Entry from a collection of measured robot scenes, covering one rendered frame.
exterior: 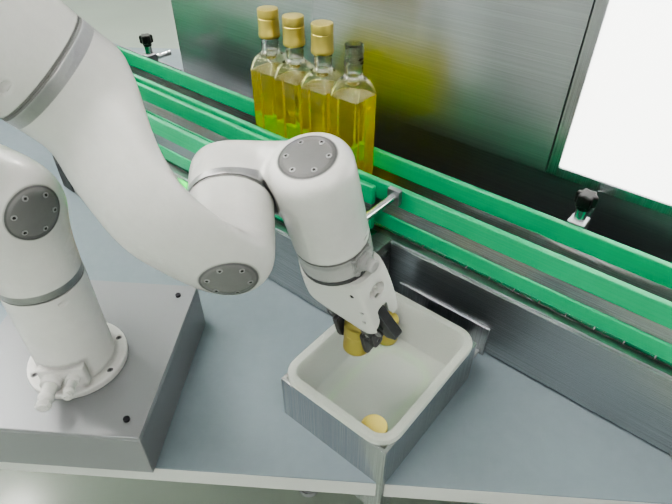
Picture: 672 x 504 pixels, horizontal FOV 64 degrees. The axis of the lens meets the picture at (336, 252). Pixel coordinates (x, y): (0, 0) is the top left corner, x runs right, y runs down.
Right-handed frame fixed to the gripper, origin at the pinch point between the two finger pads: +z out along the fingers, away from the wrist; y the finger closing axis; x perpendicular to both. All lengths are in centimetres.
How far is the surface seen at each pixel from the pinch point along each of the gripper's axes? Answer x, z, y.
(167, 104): -18, 3, 65
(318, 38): -29.2, -14.4, 28.6
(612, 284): -23.2, 2.1, -21.1
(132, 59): -27, 6, 91
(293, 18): -29.9, -15.9, 33.9
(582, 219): -32.1, 3.7, -13.4
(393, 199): -20.6, 2.3, 10.2
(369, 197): -19.7, 3.3, 14.3
